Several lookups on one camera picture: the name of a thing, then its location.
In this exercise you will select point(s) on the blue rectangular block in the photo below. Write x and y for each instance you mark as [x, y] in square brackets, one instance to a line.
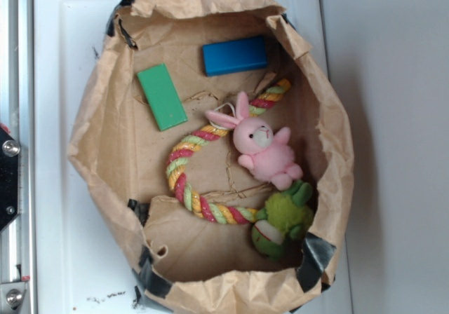
[235, 56]

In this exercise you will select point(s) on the green rectangular block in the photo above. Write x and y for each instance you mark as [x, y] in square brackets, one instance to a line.
[162, 97]

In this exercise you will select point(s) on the brown paper bag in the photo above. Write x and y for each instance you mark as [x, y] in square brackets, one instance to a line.
[186, 263]

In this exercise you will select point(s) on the pink plush bunny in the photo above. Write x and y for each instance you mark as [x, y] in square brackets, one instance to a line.
[264, 153]

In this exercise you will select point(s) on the green plush frog toy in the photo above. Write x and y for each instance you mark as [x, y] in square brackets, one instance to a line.
[285, 217]

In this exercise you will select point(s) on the multicolour rope ring toy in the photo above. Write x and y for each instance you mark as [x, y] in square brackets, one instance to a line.
[194, 142]

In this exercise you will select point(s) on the black metal bracket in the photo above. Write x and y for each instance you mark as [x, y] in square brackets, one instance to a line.
[9, 178]

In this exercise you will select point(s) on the aluminium frame rail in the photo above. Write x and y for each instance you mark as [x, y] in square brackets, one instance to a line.
[18, 257]

